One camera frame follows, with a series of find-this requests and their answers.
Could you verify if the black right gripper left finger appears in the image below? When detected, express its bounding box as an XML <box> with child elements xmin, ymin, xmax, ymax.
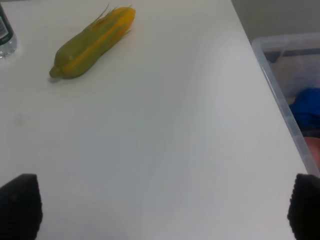
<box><xmin>0</xmin><ymin>173</ymin><xmax>43</xmax><ymax>240</ymax></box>

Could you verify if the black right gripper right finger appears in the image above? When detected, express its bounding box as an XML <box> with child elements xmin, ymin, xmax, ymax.
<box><xmin>287</xmin><ymin>173</ymin><xmax>320</xmax><ymax>240</ymax></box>

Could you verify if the blue cloth in bin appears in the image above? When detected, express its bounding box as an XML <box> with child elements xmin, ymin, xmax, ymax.
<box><xmin>289</xmin><ymin>88</ymin><xmax>320</xmax><ymax>130</ymax></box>

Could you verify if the clear plastic storage bin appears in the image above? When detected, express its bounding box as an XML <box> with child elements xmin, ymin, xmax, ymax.
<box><xmin>251</xmin><ymin>32</ymin><xmax>320</xmax><ymax>176</ymax></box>

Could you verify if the corn cob with husk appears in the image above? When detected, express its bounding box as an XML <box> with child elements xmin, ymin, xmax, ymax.
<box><xmin>49</xmin><ymin>6</ymin><xmax>136</xmax><ymax>79</ymax></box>

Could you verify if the clear water bottle green label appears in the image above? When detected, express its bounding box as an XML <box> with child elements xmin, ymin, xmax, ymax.
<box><xmin>0</xmin><ymin>5</ymin><xmax>18</xmax><ymax>59</ymax></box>

